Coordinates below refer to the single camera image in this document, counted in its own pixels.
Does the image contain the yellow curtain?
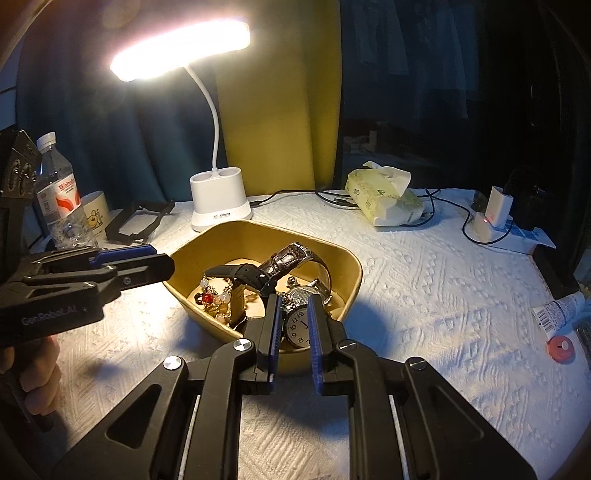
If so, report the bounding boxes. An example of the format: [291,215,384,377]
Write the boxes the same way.
[216,0,343,200]

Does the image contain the brown strap wristwatch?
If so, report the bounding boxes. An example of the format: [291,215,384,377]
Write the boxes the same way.
[257,242,334,306]

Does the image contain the hanging pale clothes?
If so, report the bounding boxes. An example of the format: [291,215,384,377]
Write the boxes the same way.
[342,0,483,118]

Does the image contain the white charger dock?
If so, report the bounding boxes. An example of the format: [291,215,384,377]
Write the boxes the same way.
[470,185,516,244]

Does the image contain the white squeeze tube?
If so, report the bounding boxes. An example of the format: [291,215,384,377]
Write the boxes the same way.
[530,292,588,343]

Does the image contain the yellow rectangular container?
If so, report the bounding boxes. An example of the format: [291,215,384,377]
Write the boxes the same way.
[163,220,363,376]

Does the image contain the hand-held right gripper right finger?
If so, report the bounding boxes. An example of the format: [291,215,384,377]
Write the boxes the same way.
[307,294,539,480]

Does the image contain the blue white flat box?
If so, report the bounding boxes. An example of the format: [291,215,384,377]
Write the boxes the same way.
[498,220,556,256]

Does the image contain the silver pocket watch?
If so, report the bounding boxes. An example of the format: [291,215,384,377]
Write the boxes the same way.
[280,285,325,350]

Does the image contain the white textured tablecloth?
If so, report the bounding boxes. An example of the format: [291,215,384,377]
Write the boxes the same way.
[9,187,591,480]

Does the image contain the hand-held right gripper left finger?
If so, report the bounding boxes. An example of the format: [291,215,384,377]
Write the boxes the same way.
[51,294,282,480]

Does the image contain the yellow tissue pack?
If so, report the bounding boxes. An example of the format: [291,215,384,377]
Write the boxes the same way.
[345,161,426,228]

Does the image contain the black power adapter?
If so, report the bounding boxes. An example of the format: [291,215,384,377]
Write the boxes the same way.
[502,165,556,232]

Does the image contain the clear plastic water bottle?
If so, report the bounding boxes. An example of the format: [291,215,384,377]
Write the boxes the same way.
[34,132,99,250]

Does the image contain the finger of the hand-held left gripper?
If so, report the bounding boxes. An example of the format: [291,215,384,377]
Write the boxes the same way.
[30,244,158,274]
[23,254,176,296]

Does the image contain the white desk lamp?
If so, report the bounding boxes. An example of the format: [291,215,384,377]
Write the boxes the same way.
[110,18,254,233]

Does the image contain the black strap wristwatch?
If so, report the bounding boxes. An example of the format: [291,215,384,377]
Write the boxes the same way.
[204,264,274,330]

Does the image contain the colourful bead bracelet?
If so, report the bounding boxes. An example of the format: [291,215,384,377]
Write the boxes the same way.
[193,274,246,320]

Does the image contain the black cable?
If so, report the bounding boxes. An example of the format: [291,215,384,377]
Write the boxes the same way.
[248,188,362,209]
[409,188,491,244]

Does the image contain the white cartoon mug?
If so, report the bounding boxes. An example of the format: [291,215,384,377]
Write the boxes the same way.
[79,191,112,246]

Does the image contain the blue curtain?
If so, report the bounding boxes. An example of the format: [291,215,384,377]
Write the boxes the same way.
[16,0,223,243]

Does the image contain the person's left hand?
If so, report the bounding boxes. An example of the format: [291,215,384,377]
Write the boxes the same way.
[0,337,61,416]

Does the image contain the small red round case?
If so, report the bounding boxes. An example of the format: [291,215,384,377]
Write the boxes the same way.
[547,335,577,365]

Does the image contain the black folding stand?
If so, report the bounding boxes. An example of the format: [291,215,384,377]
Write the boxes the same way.
[105,200,177,246]

